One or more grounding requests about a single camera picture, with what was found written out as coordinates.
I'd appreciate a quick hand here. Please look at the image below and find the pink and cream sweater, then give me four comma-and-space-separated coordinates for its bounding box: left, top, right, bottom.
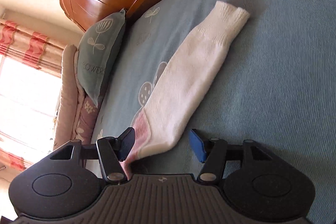
121, 1, 250, 178

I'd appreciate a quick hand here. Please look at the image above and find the folded pink floral quilt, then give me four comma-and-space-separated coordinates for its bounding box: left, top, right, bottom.
53, 45, 98, 149

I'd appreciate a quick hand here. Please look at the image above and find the teal floral bed sheet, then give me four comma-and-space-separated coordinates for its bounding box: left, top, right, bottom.
92, 0, 335, 223

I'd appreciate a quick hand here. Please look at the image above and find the left striped curtain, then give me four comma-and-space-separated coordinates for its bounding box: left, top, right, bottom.
0, 149, 33, 171

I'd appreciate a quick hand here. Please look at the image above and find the striped curtain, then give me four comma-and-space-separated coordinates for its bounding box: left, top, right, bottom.
0, 149, 33, 171
0, 19, 66, 77

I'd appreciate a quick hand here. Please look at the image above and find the teal flowers pillow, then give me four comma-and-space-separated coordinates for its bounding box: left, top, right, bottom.
77, 9, 126, 106

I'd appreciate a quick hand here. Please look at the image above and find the right striped curtain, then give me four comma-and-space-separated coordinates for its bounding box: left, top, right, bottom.
0, 19, 66, 77

